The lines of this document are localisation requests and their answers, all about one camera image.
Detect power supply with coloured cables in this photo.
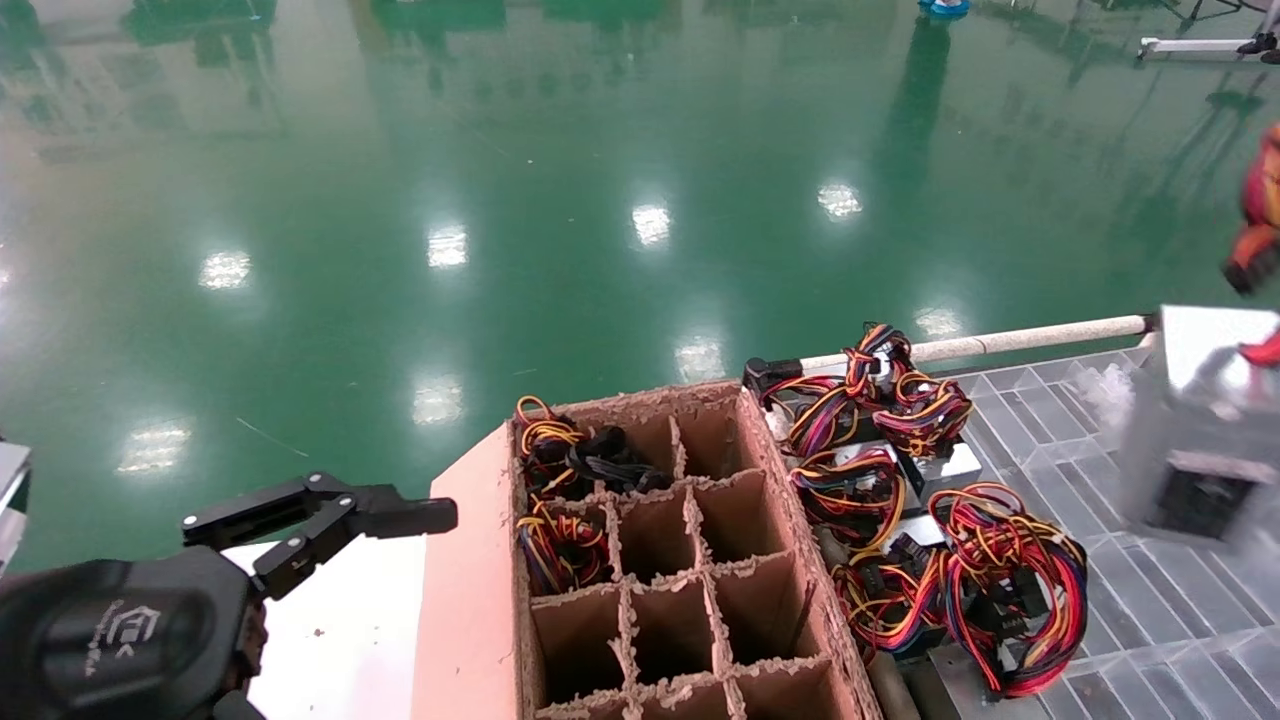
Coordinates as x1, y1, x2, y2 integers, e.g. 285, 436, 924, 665
925, 483, 1089, 720
832, 545, 946, 661
790, 448, 906, 551
845, 323, 986, 496
762, 372, 881, 459

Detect white table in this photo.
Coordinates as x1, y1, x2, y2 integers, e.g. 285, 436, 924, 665
222, 535, 433, 720

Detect black pipe connector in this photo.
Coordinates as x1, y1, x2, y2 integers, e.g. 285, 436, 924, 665
742, 357, 806, 399

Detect black stand legs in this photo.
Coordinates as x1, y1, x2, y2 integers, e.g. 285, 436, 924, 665
1180, 0, 1280, 26

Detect wire bundle in middle cell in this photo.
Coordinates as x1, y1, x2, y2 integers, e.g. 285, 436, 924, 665
515, 497, 613, 596

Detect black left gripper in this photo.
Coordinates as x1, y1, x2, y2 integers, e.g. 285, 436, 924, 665
0, 545, 269, 720

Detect wire bundle in top cell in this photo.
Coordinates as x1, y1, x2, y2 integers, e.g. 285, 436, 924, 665
513, 396, 591, 496

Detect cardboard box with dividers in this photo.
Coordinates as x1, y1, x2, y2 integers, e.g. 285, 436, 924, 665
412, 380, 886, 720

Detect clear plastic divider tray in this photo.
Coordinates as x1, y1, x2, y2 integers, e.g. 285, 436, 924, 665
940, 345, 1280, 720

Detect white metal stand base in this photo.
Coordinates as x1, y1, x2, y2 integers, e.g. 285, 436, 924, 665
1140, 30, 1280, 63

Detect crumpled clear plastic bag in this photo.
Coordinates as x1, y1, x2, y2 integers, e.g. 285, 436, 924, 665
1075, 362, 1141, 431

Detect black cable bundle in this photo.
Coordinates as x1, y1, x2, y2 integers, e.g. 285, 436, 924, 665
568, 427, 673, 494

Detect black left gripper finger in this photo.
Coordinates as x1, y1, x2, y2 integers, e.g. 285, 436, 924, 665
183, 473, 460, 602

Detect long white cart pipe rail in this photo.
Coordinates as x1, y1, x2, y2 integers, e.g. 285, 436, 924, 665
800, 315, 1151, 373

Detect grey metal rack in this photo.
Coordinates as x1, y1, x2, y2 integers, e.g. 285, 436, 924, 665
0, 445, 33, 576

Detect silver power supply unit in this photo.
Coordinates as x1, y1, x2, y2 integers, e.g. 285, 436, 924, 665
1118, 125, 1280, 553

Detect wire bundle in cell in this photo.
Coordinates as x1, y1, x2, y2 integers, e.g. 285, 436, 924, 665
515, 497, 613, 596
513, 396, 591, 496

